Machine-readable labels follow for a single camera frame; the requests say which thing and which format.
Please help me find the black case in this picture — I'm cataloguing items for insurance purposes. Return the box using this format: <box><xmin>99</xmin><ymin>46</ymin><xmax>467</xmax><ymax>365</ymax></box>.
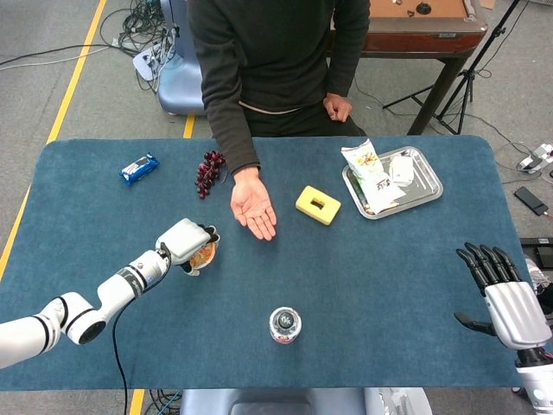
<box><xmin>519</xmin><ymin>236</ymin><xmax>553</xmax><ymax>265</ymax></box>

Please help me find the clear plastic bottle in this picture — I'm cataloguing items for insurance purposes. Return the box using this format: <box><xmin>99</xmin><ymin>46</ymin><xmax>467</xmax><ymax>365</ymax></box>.
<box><xmin>269</xmin><ymin>306</ymin><xmax>303</xmax><ymax>345</ymax></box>

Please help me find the person right arm dark sleeve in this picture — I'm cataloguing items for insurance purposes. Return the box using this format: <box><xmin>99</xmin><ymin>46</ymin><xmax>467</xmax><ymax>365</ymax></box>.
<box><xmin>189</xmin><ymin>0</ymin><xmax>262</xmax><ymax>176</ymax></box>

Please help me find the person torso dark sweater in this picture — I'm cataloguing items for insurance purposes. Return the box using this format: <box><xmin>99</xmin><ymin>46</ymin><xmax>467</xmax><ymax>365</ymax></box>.
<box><xmin>235</xmin><ymin>0</ymin><xmax>368</xmax><ymax>138</ymax></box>

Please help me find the brown wooden table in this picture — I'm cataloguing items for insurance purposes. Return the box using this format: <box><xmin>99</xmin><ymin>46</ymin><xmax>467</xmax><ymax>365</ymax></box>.
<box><xmin>330</xmin><ymin>0</ymin><xmax>489</xmax><ymax>136</ymax></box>

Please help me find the yellow tape dispenser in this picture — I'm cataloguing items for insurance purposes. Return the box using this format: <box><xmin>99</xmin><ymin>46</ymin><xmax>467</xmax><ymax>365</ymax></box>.
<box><xmin>295</xmin><ymin>185</ymin><xmax>342</xmax><ymax>227</ymax></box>

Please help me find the metal tray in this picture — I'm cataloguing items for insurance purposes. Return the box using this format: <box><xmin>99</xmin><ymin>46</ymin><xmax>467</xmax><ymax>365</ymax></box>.
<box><xmin>341</xmin><ymin>145</ymin><xmax>445</xmax><ymax>220</ymax></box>

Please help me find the person arm dark sleeve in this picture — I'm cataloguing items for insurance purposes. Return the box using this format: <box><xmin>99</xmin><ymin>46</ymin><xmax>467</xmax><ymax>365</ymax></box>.
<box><xmin>326</xmin><ymin>0</ymin><xmax>372</xmax><ymax>99</ymax></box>
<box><xmin>189</xmin><ymin>0</ymin><xmax>262</xmax><ymax>176</ymax></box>

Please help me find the black tripod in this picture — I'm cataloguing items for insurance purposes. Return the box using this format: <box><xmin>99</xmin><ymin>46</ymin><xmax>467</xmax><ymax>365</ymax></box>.
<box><xmin>382</xmin><ymin>0</ymin><xmax>524</xmax><ymax>136</ymax></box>

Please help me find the robot left five-finger hand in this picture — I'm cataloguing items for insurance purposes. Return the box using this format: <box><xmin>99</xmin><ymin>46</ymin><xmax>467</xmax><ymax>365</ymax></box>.
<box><xmin>155</xmin><ymin>218</ymin><xmax>221</xmax><ymax>276</ymax></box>

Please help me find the white power strip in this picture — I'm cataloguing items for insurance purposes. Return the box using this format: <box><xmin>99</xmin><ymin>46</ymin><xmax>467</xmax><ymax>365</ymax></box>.
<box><xmin>517</xmin><ymin>144</ymin><xmax>553</xmax><ymax>174</ymax></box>
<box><xmin>131</xmin><ymin>45</ymin><xmax>174</xmax><ymax>81</ymax></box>

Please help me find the dark red grape bunch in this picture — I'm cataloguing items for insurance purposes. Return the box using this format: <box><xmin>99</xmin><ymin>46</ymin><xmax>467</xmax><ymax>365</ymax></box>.
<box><xmin>194</xmin><ymin>150</ymin><xmax>228</xmax><ymax>201</ymax></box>

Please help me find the grey robot body base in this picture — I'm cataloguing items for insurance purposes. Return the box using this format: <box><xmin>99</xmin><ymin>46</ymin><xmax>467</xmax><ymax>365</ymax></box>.
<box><xmin>179</xmin><ymin>387</ymin><xmax>433</xmax><ymax>415</ymax></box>

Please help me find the blue grey machine base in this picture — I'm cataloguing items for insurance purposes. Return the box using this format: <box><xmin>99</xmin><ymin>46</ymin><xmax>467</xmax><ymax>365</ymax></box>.
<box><xmin>156</xmin><ymin>0</ymin><xmax>207</xmax><ymax>117</ymax></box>

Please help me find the cup with orange contents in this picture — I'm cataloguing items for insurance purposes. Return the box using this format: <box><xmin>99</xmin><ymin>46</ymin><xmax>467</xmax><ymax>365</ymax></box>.
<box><xmin>183</xmin><ymin>240</ymin><xmax>219</xmax><ymax>277</ymax></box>

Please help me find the tangle of floor cables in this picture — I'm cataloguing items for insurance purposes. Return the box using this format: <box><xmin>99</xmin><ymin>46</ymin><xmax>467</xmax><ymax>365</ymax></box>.
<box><xmin>99</xmin><ymin>0</ymin><xmax>178</xmax><ymax>94</ymax></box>

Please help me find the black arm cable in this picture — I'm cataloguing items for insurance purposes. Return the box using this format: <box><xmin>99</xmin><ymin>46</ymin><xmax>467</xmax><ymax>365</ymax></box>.
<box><xmin>111</xmin><ymin>242</ymin><xmax>174</xmax><ymax>415</ymax></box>

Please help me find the white green snack bag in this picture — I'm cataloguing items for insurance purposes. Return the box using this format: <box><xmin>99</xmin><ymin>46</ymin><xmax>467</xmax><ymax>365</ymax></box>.
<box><xmin>340</xmin><ymin>137</ymin><xmax>407</xmax><ymax>216</ymax></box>

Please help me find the person right hand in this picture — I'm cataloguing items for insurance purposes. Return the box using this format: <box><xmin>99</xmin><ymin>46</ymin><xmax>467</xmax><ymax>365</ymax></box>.
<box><xmin>230</xmin><ymin>167</ymin><xmax>278</xmax><ymax>242</ymax></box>

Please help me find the robot right five-finger hand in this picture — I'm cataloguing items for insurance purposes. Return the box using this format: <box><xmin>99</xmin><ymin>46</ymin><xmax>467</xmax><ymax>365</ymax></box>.
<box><xmin>453</xmin><ymin>241</ymin><xmax>553</xmax><ymax>351</ymax></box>

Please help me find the blue cookie packet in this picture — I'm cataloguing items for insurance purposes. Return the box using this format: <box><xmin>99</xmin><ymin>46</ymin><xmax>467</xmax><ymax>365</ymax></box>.
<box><xmin>118</xmin><ymin>152</ymin><xmax>162</xmax><ymax>187</ymax></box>

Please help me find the small white packet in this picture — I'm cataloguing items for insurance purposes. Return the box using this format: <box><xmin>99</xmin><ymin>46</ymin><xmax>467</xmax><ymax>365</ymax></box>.
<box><xmin>387</xmin><ymin>155</ymin><xmax>416</xmax><ymax>188</ymax></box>

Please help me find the person left arm dark sleeve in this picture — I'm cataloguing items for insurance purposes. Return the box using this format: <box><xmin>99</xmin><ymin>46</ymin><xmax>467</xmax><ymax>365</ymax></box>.
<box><xmin>326</xmin><ymin>0</ymin><xmax>372</xmax><ymax>99</ymax></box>

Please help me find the person left hand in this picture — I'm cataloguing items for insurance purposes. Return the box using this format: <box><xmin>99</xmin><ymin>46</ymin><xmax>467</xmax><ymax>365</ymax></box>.
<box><xmin>322</xmin><ymin>91</ymin><xmax>353</xmax><ymax>123</ymax></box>

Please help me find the black phone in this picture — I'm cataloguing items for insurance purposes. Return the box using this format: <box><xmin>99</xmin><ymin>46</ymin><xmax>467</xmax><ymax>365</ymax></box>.
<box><xmin>513</xmin><ymin>185</ymin><xmax>550</xmax><ymax>217</ymax></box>

